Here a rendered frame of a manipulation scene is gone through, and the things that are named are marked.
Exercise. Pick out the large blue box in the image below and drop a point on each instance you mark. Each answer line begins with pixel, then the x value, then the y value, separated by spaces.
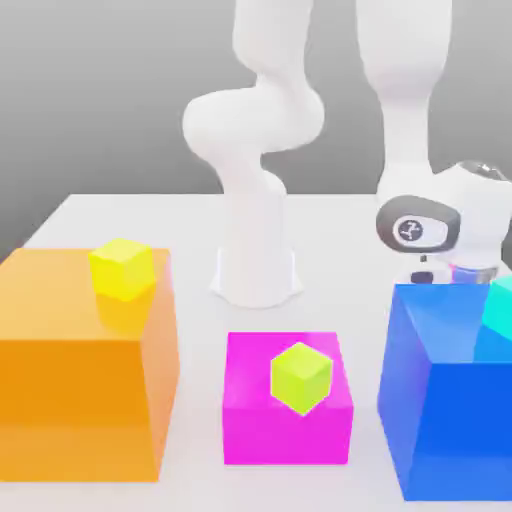
pixel 460 420

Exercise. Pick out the small lime green cube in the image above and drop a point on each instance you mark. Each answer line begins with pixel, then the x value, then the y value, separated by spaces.
pixel 300 380

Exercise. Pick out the small cyan cube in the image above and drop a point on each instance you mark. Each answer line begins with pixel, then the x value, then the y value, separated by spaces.
pixel 500 308

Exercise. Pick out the large orange box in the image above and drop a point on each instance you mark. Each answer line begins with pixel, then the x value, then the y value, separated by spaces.
pixel 68 380

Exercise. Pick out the small yellow cube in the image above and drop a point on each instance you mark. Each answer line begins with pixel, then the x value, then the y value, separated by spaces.
pixel 120 268

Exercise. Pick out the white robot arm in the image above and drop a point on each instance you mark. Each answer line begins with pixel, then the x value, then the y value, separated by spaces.
pixel 256 120

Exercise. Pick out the large magenta box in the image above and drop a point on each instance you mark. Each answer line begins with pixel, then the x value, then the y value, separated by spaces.
pixel 256 436

